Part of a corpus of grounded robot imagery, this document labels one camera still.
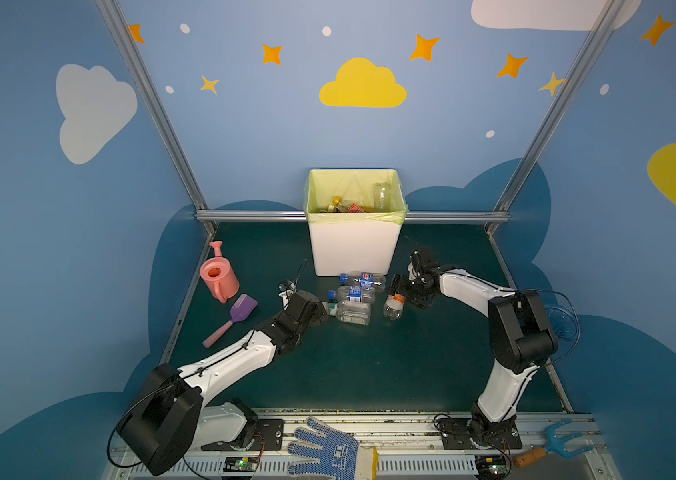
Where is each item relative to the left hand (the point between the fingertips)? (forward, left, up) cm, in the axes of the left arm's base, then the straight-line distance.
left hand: (316, 310), depth 87 cm
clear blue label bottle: (+14, -15, -4) cm, 21 cm away
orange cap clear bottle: (+5, -25, -7) cm, 26 cm away
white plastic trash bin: (+19, -16, +7) cm, 26 cm away
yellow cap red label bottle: (+32, -10, +12) cm, 36 cm away
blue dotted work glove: (-35, -7, -8) cm, 37 cm away
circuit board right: (-37, -45, -10) cm, 58 cm away
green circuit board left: (-37, +16, -9) cm, 41 cm away
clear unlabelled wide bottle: (+37, -21, +13) cm, 45 cm away
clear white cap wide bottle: (+3, -10, -7) cm, 13 cm away
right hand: (+10, -26, -5) cm, 28 cm away
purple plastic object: (+4, +26, -8) cm, 28 cm away
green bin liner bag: (+38, -12, +13) cm, 42 cm away
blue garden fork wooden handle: (-31, -63, -10) cm, 71 cm away
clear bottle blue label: (+8, -12, -4) cm, 15 cm away
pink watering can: (+11, +32, +1) cm, 34 cm away
